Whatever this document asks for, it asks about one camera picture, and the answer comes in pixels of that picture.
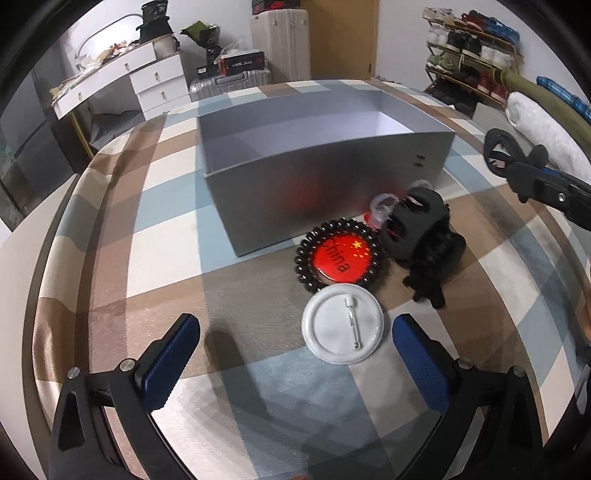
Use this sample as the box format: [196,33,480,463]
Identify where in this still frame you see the white rolled pillow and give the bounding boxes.
[505,91,591,169]

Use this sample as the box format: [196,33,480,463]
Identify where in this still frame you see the shoe rack with shoes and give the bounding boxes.
[422,6,525,114]

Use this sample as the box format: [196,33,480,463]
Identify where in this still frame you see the toothed black hair claw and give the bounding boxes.
[401,230,468,309]

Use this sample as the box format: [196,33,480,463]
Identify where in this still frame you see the black bead bracelet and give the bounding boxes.
[294,218,386,291]

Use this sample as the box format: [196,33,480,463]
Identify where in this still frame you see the silver suitcase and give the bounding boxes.
[188,69,272,103]

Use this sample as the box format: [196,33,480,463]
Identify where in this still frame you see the white ribbed canister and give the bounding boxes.
[154,34,180,59]

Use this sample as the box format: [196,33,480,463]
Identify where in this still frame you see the grey cardboard box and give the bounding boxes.
[197,79,455,258]

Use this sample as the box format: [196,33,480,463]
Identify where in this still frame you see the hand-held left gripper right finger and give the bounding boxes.
[392,313,550,480]

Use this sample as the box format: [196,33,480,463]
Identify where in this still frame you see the blue patterned cloth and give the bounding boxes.
[536,76,591,121]

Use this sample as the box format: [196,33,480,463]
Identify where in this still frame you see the dark wrapped flower bouquet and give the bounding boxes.
[180,20,223,52]

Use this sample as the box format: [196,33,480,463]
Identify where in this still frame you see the red round badge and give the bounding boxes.
[312,233,372,284]

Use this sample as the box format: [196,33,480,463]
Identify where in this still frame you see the green rolled blanket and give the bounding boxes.
[502,69,591,132]

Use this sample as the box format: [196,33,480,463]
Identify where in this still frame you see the white dressing table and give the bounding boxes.
[50,41,191,121]

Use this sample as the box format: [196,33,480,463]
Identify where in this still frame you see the black and red box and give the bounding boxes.
[218,51,265,75]

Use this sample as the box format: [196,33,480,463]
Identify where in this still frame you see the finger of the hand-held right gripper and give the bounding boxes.
[484,128,591,191]
[507,162,591,223]

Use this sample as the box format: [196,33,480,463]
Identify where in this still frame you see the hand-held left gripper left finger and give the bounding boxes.
[48,313,201,480]

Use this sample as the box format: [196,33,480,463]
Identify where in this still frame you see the checked bed sheet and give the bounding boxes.
[28,78,591,480]

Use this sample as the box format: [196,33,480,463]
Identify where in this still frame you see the wooden door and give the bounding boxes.
[301,0,376,80]

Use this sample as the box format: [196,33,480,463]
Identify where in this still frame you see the white round pin badge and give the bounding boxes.
[301,283,385,365]

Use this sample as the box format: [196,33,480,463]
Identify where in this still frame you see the smooth black hair claw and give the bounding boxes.
[379,188,451,263]

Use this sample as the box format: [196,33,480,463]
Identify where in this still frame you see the white suitcase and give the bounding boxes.
[250,9,310,86]

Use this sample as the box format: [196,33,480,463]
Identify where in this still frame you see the clear plastic bag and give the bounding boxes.
[221,39,252,60]

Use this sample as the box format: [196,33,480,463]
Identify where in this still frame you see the arched table mirror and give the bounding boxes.
[75,13,145,63]

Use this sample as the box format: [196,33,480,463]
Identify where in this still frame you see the black bag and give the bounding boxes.
[137,1,175,43]

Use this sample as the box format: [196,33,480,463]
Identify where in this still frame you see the small red clear hair clip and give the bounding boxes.
[364,191,400,228]

